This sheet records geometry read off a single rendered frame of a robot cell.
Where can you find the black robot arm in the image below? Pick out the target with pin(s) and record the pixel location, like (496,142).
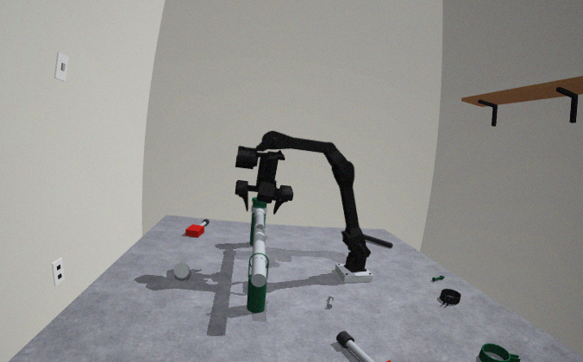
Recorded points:
(344,175)

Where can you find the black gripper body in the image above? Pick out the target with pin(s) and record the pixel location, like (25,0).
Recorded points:
(242,187)

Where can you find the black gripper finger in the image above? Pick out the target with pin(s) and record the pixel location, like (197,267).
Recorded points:
(277,204)
(245,198)

